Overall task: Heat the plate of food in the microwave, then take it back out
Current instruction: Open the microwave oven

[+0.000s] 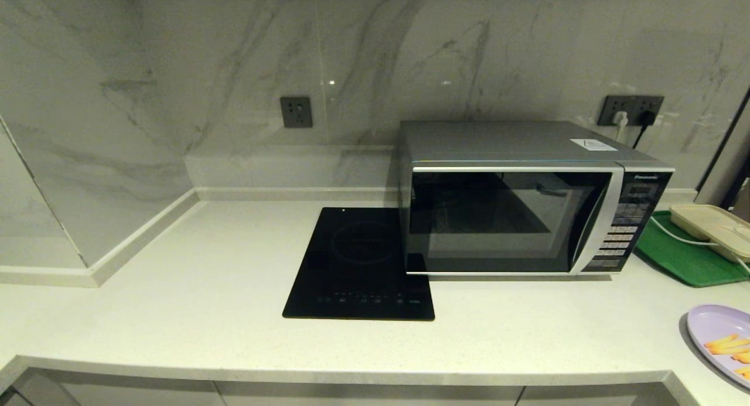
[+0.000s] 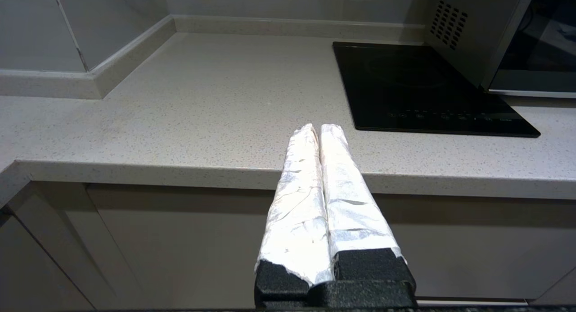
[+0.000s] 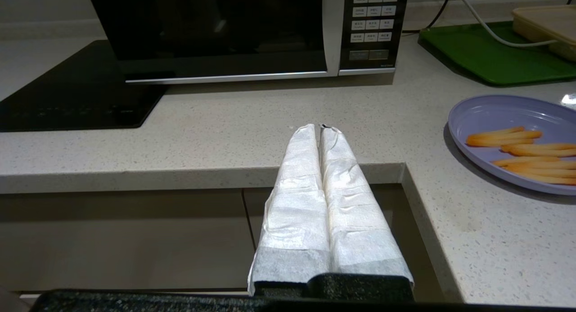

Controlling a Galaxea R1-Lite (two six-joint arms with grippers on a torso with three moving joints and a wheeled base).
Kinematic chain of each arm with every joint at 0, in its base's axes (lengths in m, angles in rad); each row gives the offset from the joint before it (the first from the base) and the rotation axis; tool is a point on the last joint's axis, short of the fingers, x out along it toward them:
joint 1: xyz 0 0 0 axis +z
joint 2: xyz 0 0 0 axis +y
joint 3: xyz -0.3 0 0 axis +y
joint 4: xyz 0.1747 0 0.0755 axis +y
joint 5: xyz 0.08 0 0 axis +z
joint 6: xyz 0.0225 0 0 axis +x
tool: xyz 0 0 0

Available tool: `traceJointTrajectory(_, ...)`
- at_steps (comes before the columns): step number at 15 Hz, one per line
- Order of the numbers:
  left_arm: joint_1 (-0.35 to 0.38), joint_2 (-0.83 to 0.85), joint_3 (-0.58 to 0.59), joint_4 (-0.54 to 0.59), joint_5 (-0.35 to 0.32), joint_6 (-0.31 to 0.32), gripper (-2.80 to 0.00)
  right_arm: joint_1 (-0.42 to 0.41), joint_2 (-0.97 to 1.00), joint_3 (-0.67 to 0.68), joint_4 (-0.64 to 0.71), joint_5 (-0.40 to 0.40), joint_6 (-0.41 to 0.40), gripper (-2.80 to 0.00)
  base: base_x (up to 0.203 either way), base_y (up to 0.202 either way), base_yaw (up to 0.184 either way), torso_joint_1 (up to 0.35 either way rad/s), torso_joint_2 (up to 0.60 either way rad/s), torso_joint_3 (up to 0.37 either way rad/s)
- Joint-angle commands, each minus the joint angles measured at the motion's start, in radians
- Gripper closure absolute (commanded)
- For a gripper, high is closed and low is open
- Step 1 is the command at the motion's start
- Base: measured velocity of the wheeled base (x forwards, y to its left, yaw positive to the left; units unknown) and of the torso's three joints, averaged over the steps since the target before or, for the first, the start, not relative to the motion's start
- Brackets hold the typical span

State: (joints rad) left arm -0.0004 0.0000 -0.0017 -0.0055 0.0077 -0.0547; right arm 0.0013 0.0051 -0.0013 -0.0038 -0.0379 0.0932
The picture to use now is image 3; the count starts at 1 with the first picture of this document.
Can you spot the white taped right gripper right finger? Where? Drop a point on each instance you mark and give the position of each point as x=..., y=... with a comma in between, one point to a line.
x=355, y=222

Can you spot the black glass microwave door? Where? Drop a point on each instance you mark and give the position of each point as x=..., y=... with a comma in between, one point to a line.
x=202, y=33

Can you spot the orange french fry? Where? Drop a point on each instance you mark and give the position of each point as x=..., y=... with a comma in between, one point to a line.
x=553, y=178
x=526, y=160
x=549, y=168
x=504, y=139
x=549, y=152
x=495, y=132
x=540, y=146

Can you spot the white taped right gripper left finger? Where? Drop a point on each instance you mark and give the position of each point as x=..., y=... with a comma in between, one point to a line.
x=292, y=213

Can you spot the lilac plastic plate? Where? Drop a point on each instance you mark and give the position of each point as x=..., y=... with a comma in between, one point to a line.
x=495, y=114

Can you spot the black induction cooktop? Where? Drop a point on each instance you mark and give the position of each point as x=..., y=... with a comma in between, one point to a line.
x=67, y=91

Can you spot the green plastic tray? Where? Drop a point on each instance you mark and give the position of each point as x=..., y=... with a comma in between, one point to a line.
x=472, y=51

